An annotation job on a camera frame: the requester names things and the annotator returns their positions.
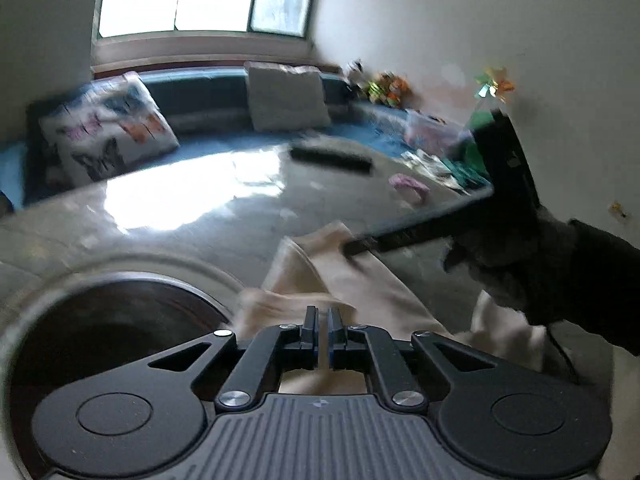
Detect pink hair scrunchie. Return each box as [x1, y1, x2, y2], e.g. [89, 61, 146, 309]
[388, 174, 431, 207]

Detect clear plastic storage box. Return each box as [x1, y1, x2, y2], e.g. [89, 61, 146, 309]
[404, 110, 472, 157]

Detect beige plain pillow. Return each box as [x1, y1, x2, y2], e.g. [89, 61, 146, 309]
[244, 62, 332, 132]

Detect dark teal sofa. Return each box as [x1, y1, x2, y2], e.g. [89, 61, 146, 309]
[0, 66, 494, 212]

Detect orange green plush toys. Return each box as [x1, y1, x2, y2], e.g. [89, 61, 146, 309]
[367, 72, 412, 108]

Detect quilted star table cover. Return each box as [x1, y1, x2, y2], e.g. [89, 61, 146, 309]
[0, 131, 640, 480]

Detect butterfly print pillow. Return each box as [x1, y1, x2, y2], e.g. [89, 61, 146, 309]
[39, 72, 180, 188]

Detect black white plush toy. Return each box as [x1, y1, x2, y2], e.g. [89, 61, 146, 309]
[344, 60, 367, 86]

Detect black remote control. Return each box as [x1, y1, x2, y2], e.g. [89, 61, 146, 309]
[288, 145, 373, 174]

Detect colourful paper pinwheel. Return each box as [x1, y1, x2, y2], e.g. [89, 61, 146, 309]
[465, 67, 515, 130]

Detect round black induction cooktop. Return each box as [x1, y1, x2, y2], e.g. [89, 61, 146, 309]
[8, 273, 230, 479]

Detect cream beige garment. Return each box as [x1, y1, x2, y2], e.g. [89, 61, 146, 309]
[231, 222, 547, 372]

